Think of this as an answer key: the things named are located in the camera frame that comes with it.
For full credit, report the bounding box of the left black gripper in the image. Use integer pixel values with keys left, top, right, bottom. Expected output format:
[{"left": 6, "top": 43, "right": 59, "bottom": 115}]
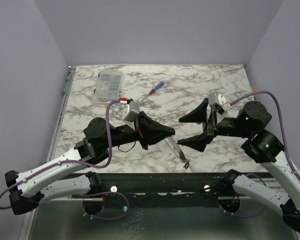
[{"left": 105, "top": 111, "right": 176, "bottom": 150}]

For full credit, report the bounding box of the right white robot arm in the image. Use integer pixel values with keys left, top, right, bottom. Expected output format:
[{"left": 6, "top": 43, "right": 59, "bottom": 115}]
[{"left": 177, "top": 98, "right": 300, "bottom": 233}]

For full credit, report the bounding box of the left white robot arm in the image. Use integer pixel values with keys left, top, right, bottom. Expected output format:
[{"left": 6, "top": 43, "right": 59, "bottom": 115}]
[{"left": 0, "top": 111, "right": 175, "bottom": 215}]

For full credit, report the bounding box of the blue red screwdriver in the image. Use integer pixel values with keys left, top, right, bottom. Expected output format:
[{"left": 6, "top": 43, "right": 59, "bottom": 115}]
[{"left": 143, "top": 81, "right": 165, "bottom": 100}]

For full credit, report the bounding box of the clear plastic organizer box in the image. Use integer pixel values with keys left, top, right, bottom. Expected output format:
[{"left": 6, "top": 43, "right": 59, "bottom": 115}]
[{"left": 93, "top": 70, "right": 123, "bottom": 101}]

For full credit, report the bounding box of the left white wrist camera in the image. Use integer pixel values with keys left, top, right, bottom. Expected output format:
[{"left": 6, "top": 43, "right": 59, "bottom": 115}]
[{"left": 122, "top": 100, "right": 140, "bottom": 130}]

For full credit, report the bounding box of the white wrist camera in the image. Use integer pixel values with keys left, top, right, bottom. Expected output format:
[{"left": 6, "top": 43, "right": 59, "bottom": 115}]
[
  {"left": 122, "top": 100, "right": 140, "bottom": 130},
  {"left": 208, "top": 92, "right": 232, "bottom": 115}
]

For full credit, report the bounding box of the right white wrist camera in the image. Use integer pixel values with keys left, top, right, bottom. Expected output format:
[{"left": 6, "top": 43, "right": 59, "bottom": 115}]
[{"left": 208, "top": 92, "right": 232, "bottom": 115}]

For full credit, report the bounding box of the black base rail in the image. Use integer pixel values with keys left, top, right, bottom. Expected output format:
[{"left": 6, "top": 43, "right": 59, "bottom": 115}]
[{"left": 86, "top": 170, "right": 238, "bottom": 208}]

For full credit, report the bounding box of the aluminium side rail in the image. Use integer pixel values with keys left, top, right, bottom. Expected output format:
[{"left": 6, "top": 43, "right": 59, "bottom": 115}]
[{"left": 45, "top": 66, "right": 77, "bottom": 163}]

